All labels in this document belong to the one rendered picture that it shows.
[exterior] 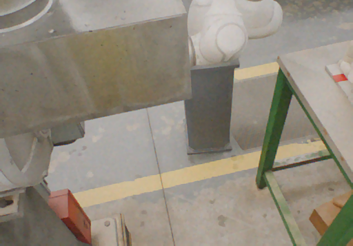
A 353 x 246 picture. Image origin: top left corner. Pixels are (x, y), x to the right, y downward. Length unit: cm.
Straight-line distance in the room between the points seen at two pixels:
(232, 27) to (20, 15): 53
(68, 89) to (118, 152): 172
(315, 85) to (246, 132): 105
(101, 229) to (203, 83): 81
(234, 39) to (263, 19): 64
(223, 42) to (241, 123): 143
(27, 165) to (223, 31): 51
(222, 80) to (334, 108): 65
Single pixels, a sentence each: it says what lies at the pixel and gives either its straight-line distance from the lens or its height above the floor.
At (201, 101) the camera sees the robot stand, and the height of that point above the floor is 46.
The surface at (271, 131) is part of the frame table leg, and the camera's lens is 151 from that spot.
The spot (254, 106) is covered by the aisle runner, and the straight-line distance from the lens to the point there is 232.
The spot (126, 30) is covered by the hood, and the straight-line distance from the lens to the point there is 39.
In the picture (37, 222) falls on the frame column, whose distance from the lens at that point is 110.
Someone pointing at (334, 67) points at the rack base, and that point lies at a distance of 125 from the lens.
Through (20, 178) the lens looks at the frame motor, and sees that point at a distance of 66.
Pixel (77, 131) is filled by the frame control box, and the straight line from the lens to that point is 106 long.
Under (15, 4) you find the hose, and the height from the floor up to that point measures 155.
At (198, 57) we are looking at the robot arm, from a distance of 101.
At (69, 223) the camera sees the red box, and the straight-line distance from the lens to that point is 137.
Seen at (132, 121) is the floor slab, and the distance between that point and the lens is 228.
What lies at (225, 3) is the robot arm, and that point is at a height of 126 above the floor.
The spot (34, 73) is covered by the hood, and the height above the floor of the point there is 149.
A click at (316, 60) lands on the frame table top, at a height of 93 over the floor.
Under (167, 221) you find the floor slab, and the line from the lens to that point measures 189.
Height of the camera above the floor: 175
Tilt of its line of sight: 50 degrees down
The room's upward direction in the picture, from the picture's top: 6 degrees counter-clockwise
